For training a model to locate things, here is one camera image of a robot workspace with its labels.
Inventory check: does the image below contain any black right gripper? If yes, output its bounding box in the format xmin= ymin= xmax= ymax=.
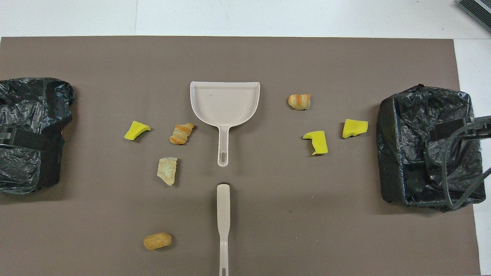
xmin=434 ymin=116 xmax=491 ymax=141

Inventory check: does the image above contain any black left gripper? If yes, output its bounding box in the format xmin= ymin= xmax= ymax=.
xmin=0 ymin=128 xmax=49 ymax=151

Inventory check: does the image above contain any yellow sponge piece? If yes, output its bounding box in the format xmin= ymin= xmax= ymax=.
xmin=342 ymin=118 xmax=369 ymax=139
xmin=302 ymin=131 xmax=329 ymax=156
xmin=124 ymin=121 xmax=152 ymax=141

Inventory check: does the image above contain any pale beige sponge chunk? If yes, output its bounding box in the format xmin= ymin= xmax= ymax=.
xmin=157 ymin=157 xmax=178 ymax=186

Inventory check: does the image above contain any brown oval bun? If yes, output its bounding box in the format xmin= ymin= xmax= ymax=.
xmin=143 ymin=232 xmax=172 ymax=251

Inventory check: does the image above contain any beige plastic dustpan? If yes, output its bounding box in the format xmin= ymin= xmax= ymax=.
xmin=190 ymin=81 xmax=260 ymax=168

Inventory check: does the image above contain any black bag lined bin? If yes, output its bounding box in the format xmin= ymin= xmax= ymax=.
xmin=376 ymin=84 xmax=486 ymax=212
xmin=0 ymin=77 xmax=75 ymax=195

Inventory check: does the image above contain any grey ribbed panel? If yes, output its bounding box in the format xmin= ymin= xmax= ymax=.
xmin=458 ymin=0 xmax=491 ymax=33

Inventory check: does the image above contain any brown table mat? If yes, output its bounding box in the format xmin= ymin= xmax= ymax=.
xmin=0 ymin=36 xmax=481 ymax=276

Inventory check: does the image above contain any right arm gripper cable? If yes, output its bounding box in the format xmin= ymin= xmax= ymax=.
xmin=440 ymin=117 xmax=491 ymax=210

